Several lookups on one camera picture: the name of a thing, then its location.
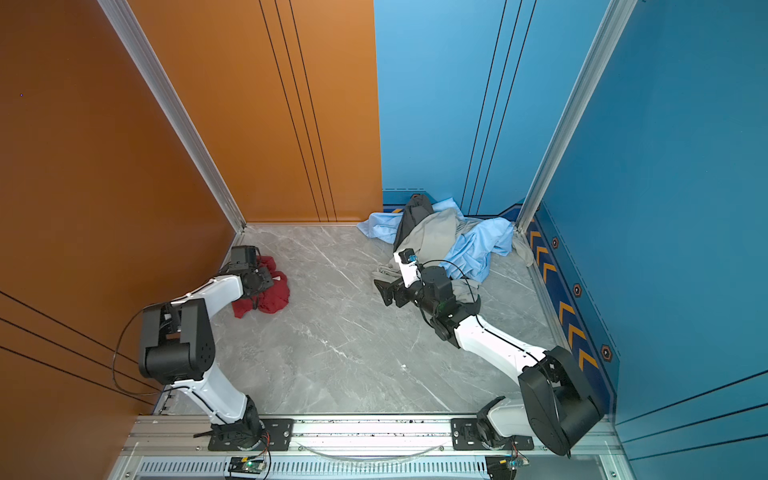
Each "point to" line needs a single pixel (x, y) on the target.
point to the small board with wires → (503, 467)
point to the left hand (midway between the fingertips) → (263, 277)
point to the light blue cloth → (485, 238)
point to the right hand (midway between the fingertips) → (387, 274)
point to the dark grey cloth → (418, 208)
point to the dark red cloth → (271, 300)
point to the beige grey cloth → (431, 239)
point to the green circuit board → (246, 464)
